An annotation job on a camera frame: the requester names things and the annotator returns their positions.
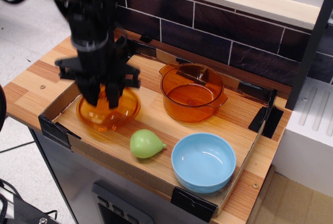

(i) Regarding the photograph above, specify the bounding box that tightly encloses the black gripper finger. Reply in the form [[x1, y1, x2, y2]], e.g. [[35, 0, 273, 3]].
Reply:
[[105, 82, 124, 109], [75, 77, 100, 106]]

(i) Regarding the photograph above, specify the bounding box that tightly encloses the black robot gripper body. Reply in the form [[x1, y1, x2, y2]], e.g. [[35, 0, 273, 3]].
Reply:
[[55, 32, 140, 88]]

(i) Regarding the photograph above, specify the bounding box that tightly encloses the orange transparent pot lid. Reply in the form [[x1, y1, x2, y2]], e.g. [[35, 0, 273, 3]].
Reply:
[[76, 85, 140, 132]]

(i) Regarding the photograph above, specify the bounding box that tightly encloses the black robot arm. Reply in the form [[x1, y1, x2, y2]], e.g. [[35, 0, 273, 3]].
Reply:
[[3, 0, 140, 109]]

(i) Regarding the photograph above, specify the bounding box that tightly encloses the orange transparent pot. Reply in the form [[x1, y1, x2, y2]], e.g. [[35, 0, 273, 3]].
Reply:
[[159, 63, 227, 123]]

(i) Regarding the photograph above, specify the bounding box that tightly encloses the green toy pear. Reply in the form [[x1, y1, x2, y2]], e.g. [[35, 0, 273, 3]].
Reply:
[[130, 129, 167, 159]]

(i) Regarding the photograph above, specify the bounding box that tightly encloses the light blue bowl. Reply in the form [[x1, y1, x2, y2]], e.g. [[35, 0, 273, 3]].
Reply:
[[171, 133, 236, 194]]

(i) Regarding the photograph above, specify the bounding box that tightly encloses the toy oven front panel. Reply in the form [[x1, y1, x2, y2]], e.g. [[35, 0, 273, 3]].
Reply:
[[92, 183, 154, 224]]

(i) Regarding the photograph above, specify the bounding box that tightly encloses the white toy sink drainboard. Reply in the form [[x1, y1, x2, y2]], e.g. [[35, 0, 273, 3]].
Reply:
[[273, 78, 332, 196]]

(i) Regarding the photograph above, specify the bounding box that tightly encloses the black braided cable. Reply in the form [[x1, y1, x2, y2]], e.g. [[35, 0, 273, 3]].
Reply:
[[0, 178, 58, 224]]

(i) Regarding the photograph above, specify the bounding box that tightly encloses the black vertical post right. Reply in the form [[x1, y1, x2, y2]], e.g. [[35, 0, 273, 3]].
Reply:
[[285, 0, 332, 110]]

